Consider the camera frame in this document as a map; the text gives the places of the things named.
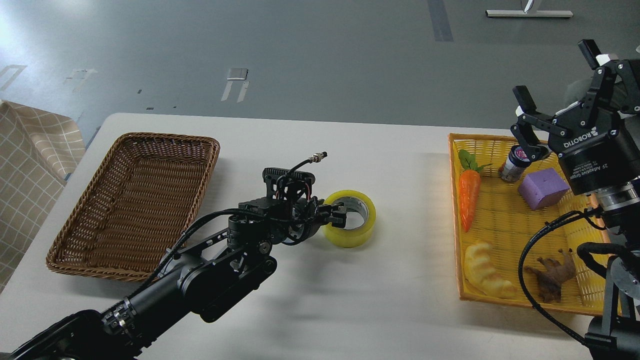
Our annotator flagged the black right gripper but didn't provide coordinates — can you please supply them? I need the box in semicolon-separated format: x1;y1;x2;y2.
510;39;640;195

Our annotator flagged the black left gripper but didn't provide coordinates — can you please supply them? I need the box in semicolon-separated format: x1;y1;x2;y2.
280;197;347;246

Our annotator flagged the yellow tape roll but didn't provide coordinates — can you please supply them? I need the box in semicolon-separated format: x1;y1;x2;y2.
322;189;377;249

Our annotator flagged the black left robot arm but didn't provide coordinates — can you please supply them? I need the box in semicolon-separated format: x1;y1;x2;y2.
7;166;347;360

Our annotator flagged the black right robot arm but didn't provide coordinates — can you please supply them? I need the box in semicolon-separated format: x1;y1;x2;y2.
510;39;640;360

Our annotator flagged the person in green clothing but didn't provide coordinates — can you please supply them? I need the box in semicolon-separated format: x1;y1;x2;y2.
563;77;593;109

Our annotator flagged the small jar with label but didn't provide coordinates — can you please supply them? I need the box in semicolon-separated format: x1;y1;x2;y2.
498;145;532;183

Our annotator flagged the purple foam block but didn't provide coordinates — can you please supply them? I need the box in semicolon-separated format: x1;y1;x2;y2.
518;168;570;211

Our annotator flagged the yellow plastic basket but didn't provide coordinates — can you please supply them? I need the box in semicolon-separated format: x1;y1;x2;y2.
448;133;610;316

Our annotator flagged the white stand base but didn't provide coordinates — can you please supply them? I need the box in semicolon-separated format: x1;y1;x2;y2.
484;0;574;19

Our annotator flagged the orange toy carrot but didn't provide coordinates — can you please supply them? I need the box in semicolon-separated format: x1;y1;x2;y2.
457;149;493;233

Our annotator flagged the yellow toy croissant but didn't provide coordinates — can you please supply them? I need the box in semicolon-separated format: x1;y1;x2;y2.
462;241;517;299

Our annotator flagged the brown toy root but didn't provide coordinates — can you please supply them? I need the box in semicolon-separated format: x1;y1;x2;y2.
524;248;578;304

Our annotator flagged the brown wicker basket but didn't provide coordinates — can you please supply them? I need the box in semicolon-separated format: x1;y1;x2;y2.
45;132;221;281

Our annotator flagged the beige checkered cloth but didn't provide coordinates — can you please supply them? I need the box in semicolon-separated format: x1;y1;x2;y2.
0;100;86;289

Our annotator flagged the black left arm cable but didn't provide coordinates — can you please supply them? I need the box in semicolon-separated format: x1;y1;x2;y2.
145;151;329;286

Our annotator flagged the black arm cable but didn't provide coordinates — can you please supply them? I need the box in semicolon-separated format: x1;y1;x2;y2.
145;151;329;286
518;209;608;346

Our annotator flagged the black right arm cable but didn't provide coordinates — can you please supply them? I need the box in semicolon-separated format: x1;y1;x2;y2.
518;209;608;346

